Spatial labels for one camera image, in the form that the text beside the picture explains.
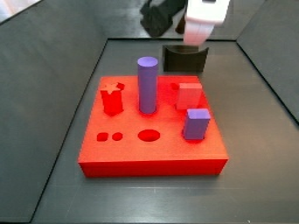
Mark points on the red rectangular peg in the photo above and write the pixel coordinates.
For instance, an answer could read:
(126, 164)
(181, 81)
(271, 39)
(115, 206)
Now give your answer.
(189, 95)

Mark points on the red star peg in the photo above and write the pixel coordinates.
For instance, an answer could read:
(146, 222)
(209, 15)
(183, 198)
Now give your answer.
(111, 98)

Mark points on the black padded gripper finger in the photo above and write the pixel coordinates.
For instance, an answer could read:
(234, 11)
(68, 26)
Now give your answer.
(158, 16)

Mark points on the tall purple cylinder peg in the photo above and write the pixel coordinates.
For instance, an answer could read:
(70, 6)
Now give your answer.
(147, 83)

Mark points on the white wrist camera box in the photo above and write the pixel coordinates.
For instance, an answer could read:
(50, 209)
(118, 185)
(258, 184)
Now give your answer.
(203, 15)

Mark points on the dark brown oval cylinder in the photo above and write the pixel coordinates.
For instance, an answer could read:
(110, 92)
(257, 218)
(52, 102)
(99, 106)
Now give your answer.
(179, 28)

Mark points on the black curved cradle fixture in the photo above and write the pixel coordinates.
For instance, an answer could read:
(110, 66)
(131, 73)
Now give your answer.
(183, 58)

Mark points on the red peg board base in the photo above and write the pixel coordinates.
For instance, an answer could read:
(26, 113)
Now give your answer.
(133, 144)

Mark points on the purple square peg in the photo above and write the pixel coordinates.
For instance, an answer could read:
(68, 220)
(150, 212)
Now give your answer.
(197, 123)

